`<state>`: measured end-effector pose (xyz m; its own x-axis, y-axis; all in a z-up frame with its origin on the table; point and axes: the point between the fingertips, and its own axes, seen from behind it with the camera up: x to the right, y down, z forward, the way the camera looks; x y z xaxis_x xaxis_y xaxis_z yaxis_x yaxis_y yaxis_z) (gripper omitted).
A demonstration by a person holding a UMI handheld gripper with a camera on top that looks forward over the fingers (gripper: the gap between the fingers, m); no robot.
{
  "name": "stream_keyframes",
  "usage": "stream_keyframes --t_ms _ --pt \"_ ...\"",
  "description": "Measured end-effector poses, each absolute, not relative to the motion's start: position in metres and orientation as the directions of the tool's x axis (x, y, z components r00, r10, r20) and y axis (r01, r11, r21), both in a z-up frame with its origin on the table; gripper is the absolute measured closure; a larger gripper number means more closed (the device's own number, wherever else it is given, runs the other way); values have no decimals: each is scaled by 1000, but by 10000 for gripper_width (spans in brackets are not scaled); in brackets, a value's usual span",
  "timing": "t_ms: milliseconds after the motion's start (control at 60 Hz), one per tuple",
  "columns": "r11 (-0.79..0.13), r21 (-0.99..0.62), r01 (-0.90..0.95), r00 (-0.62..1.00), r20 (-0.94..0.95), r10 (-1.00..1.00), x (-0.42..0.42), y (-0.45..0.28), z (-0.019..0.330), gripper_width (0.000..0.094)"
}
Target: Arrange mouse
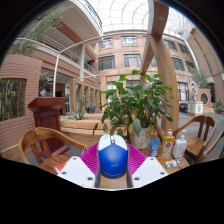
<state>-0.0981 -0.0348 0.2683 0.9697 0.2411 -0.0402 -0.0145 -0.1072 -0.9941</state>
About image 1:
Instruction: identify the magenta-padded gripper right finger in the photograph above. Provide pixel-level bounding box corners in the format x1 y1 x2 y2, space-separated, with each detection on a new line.
125 143 170 190

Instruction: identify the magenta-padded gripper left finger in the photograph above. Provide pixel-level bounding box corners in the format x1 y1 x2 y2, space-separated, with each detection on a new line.
55 143 102 189

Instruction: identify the blue and white computer mouse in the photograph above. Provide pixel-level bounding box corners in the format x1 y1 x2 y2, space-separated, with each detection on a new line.
97 134 129 180

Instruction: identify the blue squeeze tube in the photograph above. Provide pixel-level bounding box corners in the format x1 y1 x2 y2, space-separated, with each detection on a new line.
149 138 161 158

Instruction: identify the clear packet with white items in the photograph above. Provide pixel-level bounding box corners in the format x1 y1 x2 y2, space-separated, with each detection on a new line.
164 159 183 169

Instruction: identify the yellow liquid soap bottle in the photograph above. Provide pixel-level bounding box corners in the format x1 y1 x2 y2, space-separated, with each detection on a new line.
160 128 176 160

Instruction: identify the white pump bottle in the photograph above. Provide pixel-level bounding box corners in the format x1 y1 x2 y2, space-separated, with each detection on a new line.
171 129 188 160

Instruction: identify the long wooden planter box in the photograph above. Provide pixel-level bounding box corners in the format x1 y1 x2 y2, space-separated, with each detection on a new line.
59 113 129 138

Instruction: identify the spiky agave plant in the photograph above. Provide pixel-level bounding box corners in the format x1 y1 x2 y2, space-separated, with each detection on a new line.
66 105 88 121

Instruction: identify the green plant in white pot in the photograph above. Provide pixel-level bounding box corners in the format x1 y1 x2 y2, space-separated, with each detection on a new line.
92 69 174 150

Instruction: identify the white sculpture on plinth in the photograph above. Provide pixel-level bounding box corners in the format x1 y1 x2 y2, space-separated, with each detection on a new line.
187 80 205 117

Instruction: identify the dark bust statue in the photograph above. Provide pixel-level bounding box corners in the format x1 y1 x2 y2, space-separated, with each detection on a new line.
39 75 55 98

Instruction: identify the dark red wooden pedestal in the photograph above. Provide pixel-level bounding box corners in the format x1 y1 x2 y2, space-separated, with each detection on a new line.
27 96 71 158

